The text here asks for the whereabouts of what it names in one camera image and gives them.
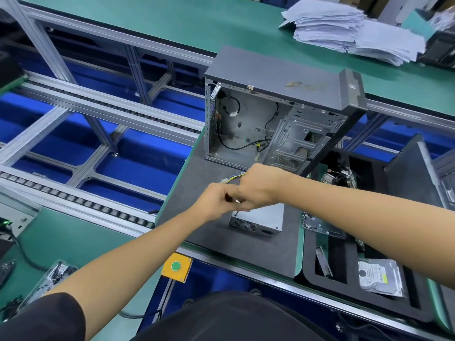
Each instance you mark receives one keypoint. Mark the person's left hand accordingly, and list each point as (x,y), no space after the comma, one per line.
(217,202)

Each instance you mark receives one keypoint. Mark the person's right hand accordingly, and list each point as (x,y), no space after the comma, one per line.
(259,184)

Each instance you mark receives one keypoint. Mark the power supply circuit board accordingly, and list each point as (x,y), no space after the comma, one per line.
(227,179)

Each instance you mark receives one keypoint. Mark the silver optical drive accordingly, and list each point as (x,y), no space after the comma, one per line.
(269,216)

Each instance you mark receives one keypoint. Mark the silver power supply unit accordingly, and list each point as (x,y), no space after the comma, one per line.
(252,227)

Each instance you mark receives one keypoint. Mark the person's left forearm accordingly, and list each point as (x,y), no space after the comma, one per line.
(124,270)

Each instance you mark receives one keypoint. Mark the person's right forearm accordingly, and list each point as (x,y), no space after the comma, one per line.
(377,223)

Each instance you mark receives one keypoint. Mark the person's black trousers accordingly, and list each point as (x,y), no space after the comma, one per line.
(227,319)

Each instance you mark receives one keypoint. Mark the person's black shirt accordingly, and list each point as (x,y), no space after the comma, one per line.
(39,319)

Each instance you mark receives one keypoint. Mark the processor cooler with fan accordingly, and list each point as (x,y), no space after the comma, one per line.
(334,177)

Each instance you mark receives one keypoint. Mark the clear plastic tray with screws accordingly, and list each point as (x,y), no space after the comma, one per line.
(323,225)

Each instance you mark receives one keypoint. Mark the yellow box with green button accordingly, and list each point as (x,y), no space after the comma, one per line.
(176,267)

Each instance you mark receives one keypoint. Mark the grey computer tower case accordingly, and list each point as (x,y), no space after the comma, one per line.
(444,181)
(277,71)

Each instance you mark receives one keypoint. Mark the silver hard drive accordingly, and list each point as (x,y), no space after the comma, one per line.
(380,277)

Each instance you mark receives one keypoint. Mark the dark grey case side panel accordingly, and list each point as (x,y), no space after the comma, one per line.
(412,177)

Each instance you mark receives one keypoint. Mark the stack of white papers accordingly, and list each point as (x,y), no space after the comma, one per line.
(355,28)

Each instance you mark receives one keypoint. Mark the clear plastic screw box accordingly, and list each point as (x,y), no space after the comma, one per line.
(46,284)

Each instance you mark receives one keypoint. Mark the black cardboard box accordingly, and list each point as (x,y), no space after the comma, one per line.
(439,49)

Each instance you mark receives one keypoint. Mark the aluminium conveyor frame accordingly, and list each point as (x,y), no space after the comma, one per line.
(85,103)

